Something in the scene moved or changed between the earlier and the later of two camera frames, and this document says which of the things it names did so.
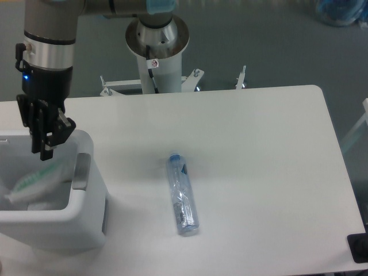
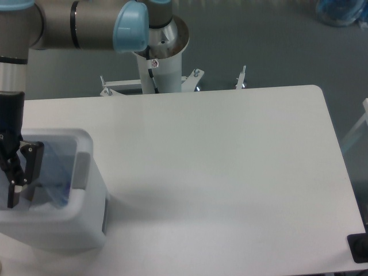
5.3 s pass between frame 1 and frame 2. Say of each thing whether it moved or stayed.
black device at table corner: stayed
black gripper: moved
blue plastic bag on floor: stayed
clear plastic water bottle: moved
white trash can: stayed
